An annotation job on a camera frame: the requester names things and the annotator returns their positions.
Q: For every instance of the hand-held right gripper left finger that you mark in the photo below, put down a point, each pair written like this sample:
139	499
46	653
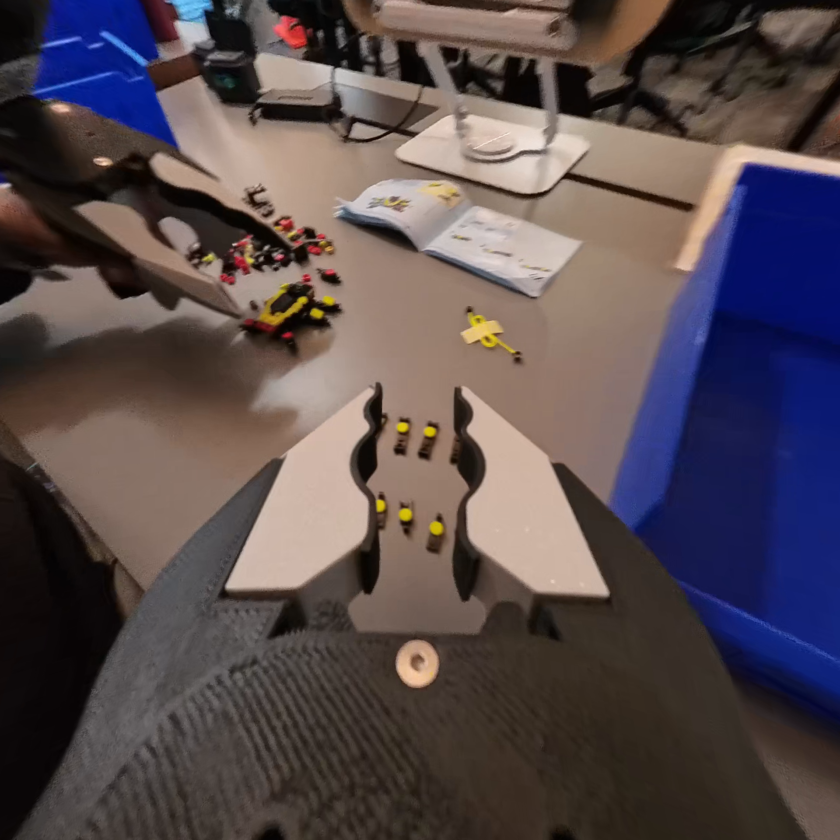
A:
302	525

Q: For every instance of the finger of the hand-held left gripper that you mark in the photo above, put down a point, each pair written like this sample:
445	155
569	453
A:
131	229
184	172

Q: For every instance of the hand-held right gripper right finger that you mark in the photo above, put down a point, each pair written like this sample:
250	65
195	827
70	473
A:
531	525

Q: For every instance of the pile of lego pieces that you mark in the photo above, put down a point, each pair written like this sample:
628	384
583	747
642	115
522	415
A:
289	226

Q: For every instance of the group of black yellow-studded lego legs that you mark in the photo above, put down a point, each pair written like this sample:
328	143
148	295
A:
428	446

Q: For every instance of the yellow black lego spider model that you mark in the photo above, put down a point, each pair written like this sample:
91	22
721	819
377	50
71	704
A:
282	308

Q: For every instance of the yellow-green lego axle piece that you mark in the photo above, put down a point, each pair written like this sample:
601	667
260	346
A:
482	331

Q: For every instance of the blue lego instruction booklet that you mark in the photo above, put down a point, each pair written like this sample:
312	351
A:
459	243

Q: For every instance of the person's left hand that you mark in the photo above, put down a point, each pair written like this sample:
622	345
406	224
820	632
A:
33	236

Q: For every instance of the blue plastic bin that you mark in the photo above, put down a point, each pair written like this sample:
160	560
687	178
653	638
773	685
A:
754	426
98	85

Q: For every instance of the black box device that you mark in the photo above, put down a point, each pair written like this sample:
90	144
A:
229	79

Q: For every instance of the dark flat electronic device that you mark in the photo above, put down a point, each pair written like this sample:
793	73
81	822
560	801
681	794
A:
295	102

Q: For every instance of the person's dark knit clothing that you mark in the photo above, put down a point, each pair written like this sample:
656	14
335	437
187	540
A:
39	590

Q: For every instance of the white laptop stand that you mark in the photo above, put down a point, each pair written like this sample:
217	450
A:
544	167

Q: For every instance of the tan rounded board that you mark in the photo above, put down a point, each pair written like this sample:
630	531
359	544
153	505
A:
630	46

